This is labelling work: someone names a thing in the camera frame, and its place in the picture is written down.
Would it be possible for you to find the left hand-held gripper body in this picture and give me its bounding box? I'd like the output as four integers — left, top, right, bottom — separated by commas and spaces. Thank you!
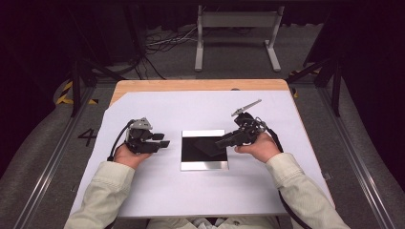
125, 116, 160, 156

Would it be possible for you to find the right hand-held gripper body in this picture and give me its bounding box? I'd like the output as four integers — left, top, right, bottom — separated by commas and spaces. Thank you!
231, 98, 267, 147

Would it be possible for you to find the black tray with silver edges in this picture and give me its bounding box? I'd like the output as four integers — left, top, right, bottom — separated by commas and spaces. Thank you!
181, 129, 229, 172

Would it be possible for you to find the person's left hand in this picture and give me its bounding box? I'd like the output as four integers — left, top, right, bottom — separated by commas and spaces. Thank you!
114, 144, 153, 170

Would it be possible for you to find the person's right hand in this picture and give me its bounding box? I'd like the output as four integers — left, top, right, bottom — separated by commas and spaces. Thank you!
234, 133, 283, 164

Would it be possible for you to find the white table cover sheet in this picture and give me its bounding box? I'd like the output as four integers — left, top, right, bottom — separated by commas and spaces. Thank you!
70, 90, 335, 219

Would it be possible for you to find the person's torso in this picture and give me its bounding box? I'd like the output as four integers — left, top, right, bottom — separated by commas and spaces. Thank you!
146, 216, 281, 229

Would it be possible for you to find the black metal stand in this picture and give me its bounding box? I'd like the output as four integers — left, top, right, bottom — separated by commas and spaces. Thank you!
68, 56, 127, 118
286, 56, 344, 118

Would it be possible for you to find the yellow black hazard tape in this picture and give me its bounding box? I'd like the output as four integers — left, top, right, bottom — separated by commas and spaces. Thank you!
55, 80, 99, 106

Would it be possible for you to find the white metal stand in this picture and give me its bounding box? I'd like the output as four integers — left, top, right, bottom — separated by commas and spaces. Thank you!
194, 4, 286, 73

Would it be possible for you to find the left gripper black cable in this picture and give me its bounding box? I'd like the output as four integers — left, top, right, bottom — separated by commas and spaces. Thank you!
107, 119, 135, 162

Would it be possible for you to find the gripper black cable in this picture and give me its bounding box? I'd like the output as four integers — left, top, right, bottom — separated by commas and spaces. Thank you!
107, 119, 135, 162
266, 126, 314, 229

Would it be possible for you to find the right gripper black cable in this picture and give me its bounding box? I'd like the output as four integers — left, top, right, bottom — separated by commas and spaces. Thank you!
266, 126, 314, 229

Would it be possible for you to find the bundle of floor cables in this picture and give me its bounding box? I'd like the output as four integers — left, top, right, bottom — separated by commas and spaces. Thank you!
139, 27, 200, 80

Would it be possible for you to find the aluminium floor rail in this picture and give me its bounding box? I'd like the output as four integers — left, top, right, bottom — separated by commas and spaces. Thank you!
318, 85, 397, 229
12, 85, 96, 229

